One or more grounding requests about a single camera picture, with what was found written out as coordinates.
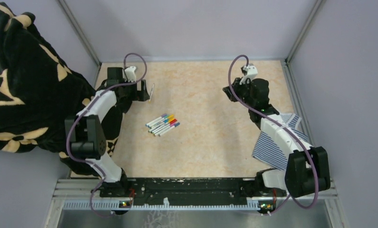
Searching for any blue striped cloth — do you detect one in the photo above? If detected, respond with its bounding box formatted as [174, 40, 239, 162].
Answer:
[252, 113, 309, 171]

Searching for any purple cable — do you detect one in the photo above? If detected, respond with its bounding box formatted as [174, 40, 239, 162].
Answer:
[228, 55, 320, 218]
[65, 52, 148, 219]

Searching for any orange cap white marker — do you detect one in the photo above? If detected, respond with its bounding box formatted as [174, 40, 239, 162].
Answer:
[149, 114, 174, 130]

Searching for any blue cap white marker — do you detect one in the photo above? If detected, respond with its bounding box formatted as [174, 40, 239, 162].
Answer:
[158, 122, 180, 136]

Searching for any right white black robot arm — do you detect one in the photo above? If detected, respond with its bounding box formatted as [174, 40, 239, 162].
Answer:
[223, 78, 331, 198]

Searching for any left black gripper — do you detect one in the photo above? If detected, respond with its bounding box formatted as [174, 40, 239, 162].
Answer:
[119, 78, 149, 101]

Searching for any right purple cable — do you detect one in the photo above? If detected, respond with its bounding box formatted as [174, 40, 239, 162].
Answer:
[228, 55, 320, 218]

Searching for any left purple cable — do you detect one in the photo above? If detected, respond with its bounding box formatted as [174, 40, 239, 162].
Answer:
[65, 52, 148, 219]

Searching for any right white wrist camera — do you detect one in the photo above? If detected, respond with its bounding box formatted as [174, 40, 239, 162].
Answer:
[240, 63, 258, 85]

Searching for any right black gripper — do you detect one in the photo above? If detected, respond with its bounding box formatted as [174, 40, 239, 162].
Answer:
[224, 76, 255, 108]

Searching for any black floral blanket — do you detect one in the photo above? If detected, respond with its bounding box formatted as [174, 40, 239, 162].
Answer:
[0, 1, 126, 175]

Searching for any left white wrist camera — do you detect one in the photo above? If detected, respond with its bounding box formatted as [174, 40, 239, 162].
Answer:
[123, 66, 137, 83]

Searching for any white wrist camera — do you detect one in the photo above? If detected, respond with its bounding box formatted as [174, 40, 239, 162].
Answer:
[240, 63, 258, 85]
[123, 66, 137, 83]

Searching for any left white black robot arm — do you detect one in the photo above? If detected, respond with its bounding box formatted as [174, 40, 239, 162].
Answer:
[65, 66, 149, 198]

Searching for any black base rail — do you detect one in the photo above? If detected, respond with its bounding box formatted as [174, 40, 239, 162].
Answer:
[91, 178, 287, 213]

